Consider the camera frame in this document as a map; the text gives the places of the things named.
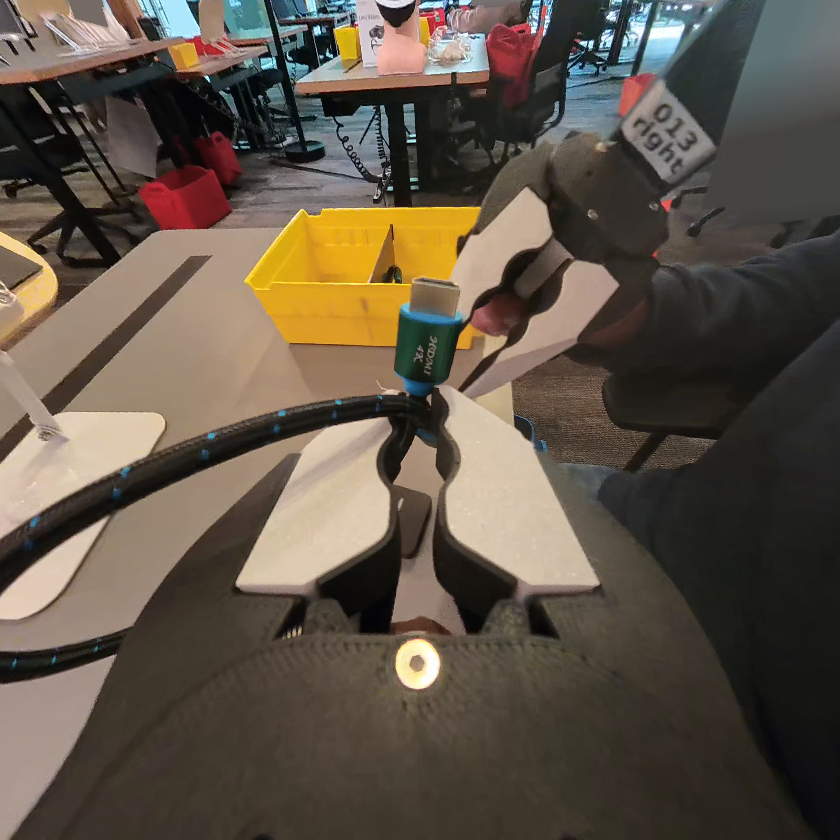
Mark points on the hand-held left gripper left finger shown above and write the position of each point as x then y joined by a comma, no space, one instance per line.
315,525

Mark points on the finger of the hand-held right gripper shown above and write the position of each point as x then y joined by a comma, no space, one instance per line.
565,322
505,243

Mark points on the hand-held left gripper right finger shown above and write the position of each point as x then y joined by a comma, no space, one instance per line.
519,525

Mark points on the black hdmi adapter box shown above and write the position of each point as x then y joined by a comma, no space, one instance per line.
414,519

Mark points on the yellow plastic bin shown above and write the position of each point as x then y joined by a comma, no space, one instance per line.
315,309

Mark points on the person's right forearm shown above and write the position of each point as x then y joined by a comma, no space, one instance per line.
735,302

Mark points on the person's right hand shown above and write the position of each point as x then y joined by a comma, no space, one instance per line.
499,315

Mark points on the black mesh office chair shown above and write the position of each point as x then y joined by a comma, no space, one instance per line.
538,66

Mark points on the wooden top office desk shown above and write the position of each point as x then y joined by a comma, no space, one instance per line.
394,82

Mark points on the mannequin head white helmet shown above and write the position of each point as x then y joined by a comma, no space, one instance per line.
394,33

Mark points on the person's black top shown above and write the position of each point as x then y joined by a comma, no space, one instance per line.
761,551

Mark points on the small yellow bin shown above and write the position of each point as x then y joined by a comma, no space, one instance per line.
184,55
348,42

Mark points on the black stand pole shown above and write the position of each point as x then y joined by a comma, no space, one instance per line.
292,79

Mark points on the red bag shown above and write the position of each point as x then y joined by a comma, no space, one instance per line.
221,158

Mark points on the red storage bin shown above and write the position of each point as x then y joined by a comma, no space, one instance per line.
184,200

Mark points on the long wooden work desk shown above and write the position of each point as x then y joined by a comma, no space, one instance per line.
92,59

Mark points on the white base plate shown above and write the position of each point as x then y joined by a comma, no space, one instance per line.
66,499

